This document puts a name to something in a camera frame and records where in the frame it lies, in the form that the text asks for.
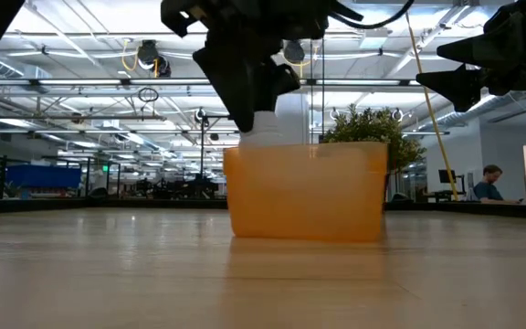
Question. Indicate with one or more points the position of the green plant in black pot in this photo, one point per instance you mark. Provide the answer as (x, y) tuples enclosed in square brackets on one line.
[(372, 128)]

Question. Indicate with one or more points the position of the black gantry frame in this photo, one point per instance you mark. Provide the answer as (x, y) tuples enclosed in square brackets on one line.
[(202, 151)]

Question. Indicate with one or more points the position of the white pill bottle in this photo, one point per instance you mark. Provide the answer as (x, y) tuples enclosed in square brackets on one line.
[(265, 130)]

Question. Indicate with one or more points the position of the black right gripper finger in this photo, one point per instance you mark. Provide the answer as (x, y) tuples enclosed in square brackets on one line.
[(459, 87), (473, 51)]

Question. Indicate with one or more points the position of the standing desk with monitor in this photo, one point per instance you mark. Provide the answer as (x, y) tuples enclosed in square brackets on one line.
[(447, 176)]

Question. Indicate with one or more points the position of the orange plastic basket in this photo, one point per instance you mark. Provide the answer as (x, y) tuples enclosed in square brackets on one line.
[(304, 192)]

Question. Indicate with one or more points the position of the blue plastic bin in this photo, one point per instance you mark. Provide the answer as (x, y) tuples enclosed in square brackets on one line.
[(44, 177)]

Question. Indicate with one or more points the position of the person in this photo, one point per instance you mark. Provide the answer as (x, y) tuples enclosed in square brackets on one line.
[(487, 189)]

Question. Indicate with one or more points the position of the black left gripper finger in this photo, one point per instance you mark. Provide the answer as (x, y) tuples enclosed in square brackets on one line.
[(283, 82), (235, 82)]

